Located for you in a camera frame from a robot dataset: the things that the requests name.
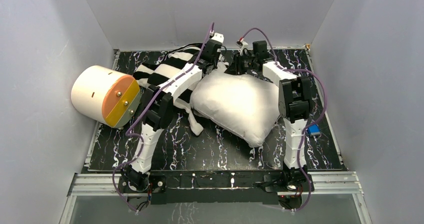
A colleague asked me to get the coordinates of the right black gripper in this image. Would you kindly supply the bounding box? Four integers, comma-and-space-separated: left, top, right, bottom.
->
223, 53, 257, 76

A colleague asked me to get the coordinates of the white pillow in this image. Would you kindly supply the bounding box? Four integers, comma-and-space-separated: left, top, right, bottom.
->
190, 70, 280, 147

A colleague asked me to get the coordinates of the black white striped pillowcase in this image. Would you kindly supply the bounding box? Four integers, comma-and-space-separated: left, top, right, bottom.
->
132, 43, 204, 136

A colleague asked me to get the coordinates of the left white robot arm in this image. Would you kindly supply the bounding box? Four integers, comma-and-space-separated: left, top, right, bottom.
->
122, 34, 224, 192

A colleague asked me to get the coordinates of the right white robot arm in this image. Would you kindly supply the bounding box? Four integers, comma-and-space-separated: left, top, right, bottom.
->
227, 38, 312, 191

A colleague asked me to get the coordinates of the small blue object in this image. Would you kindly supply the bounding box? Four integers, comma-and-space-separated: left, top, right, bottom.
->
306, 124, 321, 136

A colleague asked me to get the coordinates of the white orange cylinder roll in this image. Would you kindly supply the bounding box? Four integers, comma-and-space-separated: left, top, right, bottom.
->
71, 65, 142, 128

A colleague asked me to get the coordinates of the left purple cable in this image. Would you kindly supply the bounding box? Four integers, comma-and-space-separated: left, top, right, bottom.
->
111, 22, 220, 197

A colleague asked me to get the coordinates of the purple cable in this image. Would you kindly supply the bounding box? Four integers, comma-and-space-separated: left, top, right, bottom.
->
111, 22, 220, 197
238, 27, 329, 213

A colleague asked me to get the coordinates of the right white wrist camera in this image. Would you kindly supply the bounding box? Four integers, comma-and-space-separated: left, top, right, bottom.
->
236, 38, 249, 53

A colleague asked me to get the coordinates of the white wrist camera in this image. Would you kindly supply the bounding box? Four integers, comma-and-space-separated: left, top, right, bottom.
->
209, 32, 225, 44
236, 38, 249, 53

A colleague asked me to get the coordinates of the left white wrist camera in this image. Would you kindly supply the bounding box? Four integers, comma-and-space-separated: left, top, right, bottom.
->
209, 32, 225, 44

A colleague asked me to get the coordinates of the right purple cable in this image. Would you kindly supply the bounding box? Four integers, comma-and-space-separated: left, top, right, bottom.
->
238, 27, 329, 213

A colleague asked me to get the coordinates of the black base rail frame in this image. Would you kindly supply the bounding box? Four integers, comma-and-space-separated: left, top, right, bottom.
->
115, 168, 315, 209

